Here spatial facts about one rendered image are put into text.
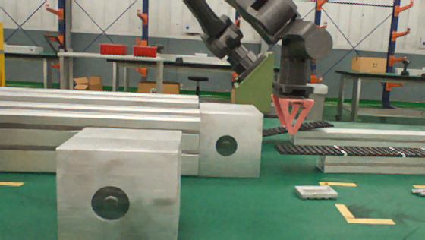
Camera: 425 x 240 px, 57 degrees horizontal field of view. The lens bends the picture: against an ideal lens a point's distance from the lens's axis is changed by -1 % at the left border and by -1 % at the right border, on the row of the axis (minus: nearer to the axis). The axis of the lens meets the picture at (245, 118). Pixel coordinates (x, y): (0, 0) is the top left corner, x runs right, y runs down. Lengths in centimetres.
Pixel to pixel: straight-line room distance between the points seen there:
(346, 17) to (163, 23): 381
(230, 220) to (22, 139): 31
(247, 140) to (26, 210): 29
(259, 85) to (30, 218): 87
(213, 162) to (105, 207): 24
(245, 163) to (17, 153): 31
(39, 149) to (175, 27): 780
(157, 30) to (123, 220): 810
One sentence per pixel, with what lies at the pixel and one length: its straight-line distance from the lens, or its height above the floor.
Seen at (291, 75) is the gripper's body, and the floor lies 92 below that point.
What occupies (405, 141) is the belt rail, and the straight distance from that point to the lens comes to 92.
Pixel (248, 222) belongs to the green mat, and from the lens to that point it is 44.
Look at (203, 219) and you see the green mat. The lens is 44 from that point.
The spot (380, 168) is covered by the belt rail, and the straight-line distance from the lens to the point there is 68.
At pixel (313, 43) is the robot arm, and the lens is 72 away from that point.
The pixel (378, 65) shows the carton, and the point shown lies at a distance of 610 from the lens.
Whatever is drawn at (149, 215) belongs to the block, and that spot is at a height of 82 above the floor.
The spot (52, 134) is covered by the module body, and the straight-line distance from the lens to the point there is 59.
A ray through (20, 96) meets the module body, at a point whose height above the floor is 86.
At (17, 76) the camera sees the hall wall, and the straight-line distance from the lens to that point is 930.
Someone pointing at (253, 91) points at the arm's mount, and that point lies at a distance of 121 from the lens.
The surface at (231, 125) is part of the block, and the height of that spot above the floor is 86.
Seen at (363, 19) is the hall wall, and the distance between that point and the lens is 885.
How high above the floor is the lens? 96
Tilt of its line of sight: 10 degrees down
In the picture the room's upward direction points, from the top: 4 degrees clockwise
